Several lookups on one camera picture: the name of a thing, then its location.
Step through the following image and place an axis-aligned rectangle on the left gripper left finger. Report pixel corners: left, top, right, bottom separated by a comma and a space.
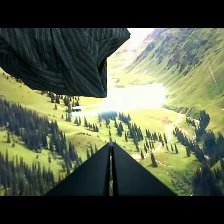
46, 142, 111, 197

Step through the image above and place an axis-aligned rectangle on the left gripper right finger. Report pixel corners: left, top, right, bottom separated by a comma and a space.
111, 142, 178, 197

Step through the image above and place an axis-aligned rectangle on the dark striped garment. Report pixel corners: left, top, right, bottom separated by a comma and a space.
0, 27, 132, 99

